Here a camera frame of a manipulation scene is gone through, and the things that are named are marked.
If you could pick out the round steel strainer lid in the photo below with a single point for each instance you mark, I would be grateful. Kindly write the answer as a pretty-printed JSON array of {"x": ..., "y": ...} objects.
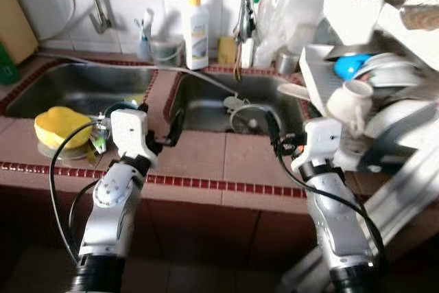
[{"x": 250, "y": 125}]

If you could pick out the chrome gooseneck faucet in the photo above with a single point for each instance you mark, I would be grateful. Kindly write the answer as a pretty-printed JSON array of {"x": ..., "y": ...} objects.
[{"x": 243, "y": 25}]

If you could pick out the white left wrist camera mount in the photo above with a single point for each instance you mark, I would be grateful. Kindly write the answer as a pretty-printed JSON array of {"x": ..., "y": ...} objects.
[{"x": 130, "y": 135}]

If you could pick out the plain white mug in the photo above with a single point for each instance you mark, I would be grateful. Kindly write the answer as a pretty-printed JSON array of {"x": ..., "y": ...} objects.
[{"x": 346, "y": 104}]

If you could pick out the clear plastic bucket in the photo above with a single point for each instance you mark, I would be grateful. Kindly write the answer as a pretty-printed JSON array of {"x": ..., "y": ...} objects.
[{"x": 167, "y": 53}]

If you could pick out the clear plastic bag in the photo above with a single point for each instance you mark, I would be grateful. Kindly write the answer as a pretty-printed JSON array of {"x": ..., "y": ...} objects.
[{"x": 288, "y": 18}]

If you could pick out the white dish rack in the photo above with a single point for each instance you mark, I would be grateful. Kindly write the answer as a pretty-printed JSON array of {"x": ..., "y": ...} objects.
[{"x": 315, "y": 73}]

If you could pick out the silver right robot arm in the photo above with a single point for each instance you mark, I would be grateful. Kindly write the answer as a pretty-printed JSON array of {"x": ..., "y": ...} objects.
[{"x": 336, "y": 224}]

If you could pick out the small steel cup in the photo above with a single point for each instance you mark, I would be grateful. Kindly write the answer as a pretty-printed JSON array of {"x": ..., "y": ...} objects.
[{"x": 287, "y": 63}]

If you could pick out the blue plastic bowl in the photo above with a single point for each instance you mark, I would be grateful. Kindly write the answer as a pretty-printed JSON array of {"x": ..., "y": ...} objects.
[{"x": 348, "y": 66}]

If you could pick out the white detergent bottle yellow cap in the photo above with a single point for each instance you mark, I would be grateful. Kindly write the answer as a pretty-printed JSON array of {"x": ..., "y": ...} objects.
[{"x": 197, "y": 39}]

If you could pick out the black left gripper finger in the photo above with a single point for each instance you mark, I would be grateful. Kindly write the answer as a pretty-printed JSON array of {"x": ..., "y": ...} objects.
[{"x": 176, "y": 125}]

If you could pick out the yellow plastic bowl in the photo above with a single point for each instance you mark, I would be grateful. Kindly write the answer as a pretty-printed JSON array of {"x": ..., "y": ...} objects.
[{"x": 62, "y": 128}]

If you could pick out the white plate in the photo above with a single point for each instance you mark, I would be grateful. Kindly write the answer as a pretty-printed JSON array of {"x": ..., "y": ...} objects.
[{"x": 391, "y": 73}]

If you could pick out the clear toothbrush cup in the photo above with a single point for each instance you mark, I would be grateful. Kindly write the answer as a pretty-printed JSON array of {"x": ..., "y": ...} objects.
[{"x": 144, "y": 49}]

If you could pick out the blue white toothbrush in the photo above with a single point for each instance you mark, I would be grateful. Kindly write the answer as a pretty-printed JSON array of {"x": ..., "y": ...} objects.
[{"x": 147, "y": 29}]

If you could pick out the steel sink basin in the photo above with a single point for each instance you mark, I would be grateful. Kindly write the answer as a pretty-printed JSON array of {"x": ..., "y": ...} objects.
[
  {"x": 75, "y": 90},
  {"x": 206, "y": 104}
]

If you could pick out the plain yellow sponge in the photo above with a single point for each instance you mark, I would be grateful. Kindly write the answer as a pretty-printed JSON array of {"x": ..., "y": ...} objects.
[{"x": 227, "y": 51}]

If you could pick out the white leaning frame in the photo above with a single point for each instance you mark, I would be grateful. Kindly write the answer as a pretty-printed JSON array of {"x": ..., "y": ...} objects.
[{"x": 391, "y": 217}]

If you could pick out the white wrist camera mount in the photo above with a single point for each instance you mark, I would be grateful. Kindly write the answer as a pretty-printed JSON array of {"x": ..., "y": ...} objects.
[
  {"x": 130, "y": 135},
  {"x": 319, "y": 142}
]

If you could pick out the round steel bowl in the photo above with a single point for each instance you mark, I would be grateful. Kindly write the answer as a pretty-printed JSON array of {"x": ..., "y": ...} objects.
[{"x": 68, "y": 154}]

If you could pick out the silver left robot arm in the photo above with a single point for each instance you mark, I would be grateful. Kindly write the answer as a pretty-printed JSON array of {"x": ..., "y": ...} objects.
[{"x": 113, "y": 204}]

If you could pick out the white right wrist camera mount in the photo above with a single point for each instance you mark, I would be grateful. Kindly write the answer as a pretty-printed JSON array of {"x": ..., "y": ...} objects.
[{"x": 319, "y": 142}]

